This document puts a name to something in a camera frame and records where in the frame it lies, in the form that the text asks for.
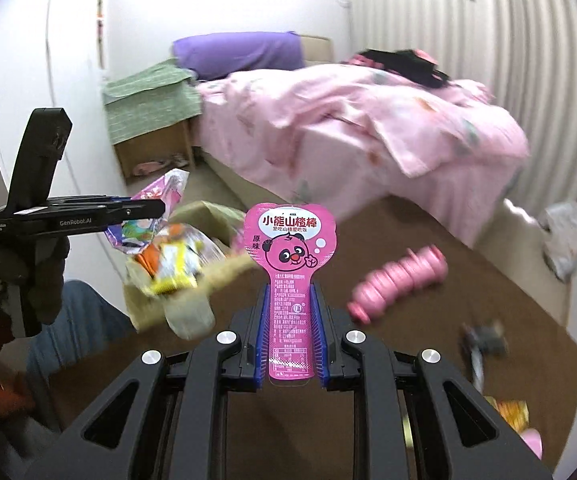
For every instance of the green checked cloth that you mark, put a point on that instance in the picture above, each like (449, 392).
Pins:
(148, 100)

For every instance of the pink panda snack packet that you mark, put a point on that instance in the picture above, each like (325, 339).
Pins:
(293, 255)

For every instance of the white plastic bag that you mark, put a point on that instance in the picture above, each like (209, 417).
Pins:
(563, 240)

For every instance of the colourful hanging strip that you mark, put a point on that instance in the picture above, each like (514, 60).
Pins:
(101, 20)

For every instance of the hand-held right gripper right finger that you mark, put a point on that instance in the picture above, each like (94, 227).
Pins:
(321, 340)

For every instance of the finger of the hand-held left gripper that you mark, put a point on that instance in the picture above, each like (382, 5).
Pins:
(138, 208)

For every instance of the striped white curtain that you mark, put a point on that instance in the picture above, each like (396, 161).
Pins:
(518, 35)

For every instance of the pink floral duvet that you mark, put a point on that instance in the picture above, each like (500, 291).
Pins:
(348, 130)

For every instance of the black clothing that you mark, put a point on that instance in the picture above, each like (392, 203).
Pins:
(403, 65)

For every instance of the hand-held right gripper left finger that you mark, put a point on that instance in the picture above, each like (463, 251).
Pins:
(263, 335)

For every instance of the person's left hand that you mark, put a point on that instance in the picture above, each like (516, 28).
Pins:
(51, 280)

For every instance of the white small shoe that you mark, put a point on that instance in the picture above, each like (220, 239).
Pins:
(181, 161)

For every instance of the pink small object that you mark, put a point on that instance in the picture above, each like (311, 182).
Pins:
(533, 442)

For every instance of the yellow plastic trash bag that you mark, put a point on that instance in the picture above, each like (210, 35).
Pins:
(208, 285)

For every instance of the grey object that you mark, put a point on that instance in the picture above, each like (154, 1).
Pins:
(486, 340)

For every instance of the yellow orange snack packet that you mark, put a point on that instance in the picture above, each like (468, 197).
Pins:
(173, 270)

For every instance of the white wardrobe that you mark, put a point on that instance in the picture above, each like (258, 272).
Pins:
(28, 60)

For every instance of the pink slipper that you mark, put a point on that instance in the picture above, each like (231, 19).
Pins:
(149, 167)

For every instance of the pink clear snack wrapper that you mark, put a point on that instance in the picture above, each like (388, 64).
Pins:
(163, 190)

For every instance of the purple pillow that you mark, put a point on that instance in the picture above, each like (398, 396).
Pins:
(238, 55)

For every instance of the person's jeans leg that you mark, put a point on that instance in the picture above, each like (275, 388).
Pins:
(88, 310)

